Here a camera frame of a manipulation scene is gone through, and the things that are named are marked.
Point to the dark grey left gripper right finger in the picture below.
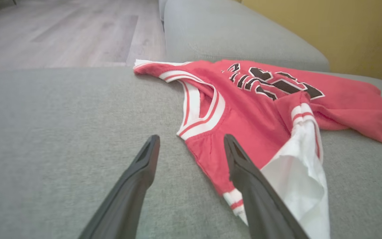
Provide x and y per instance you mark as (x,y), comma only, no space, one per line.
(260,205)

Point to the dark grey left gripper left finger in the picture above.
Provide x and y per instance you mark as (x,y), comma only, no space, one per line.
(128,199)

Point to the red basketball jersey white trim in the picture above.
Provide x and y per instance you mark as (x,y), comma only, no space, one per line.
(250,119)

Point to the large grey sofa seat cushion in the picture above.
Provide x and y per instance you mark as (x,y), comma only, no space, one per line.
(61,132)

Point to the wide yellow sofa backrest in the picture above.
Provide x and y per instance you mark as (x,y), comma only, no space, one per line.
(337,33)

